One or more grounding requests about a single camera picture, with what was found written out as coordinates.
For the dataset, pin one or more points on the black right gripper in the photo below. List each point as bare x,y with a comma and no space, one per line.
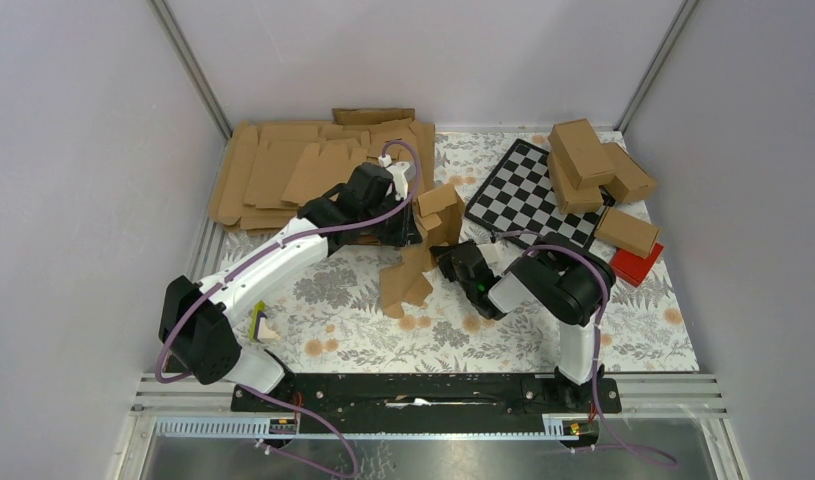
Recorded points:
443,253

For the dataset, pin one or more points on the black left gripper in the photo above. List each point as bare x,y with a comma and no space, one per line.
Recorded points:
406,234

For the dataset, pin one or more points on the cardboard box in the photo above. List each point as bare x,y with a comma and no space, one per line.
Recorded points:
631,183
439,216
571,200
627,232
581,154

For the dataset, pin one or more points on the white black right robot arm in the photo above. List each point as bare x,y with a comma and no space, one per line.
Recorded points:
570,282

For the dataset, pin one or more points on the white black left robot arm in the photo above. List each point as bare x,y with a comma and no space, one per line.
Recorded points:
198,318

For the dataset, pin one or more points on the cardboard box on red block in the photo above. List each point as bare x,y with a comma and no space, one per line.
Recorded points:
627,232

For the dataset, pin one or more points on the black white chessboard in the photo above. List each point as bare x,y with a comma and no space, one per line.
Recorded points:
518,195

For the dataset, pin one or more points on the stack of flat cardboard sheets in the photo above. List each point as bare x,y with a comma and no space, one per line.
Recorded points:
271,169

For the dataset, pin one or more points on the floral patterned tablecloth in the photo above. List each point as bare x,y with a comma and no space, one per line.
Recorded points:
329,318

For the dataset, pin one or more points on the red flat block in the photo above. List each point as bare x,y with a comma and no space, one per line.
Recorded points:
634,269

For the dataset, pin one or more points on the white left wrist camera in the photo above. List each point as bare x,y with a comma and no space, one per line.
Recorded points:
402,173

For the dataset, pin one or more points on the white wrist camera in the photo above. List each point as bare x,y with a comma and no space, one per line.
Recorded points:
496,256
402,173

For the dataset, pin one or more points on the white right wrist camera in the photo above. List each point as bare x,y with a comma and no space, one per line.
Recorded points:
496,256

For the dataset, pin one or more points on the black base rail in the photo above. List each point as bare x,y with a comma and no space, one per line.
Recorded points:
442,403

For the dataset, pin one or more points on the aluminium frame rail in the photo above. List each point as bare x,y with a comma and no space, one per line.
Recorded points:
205,409

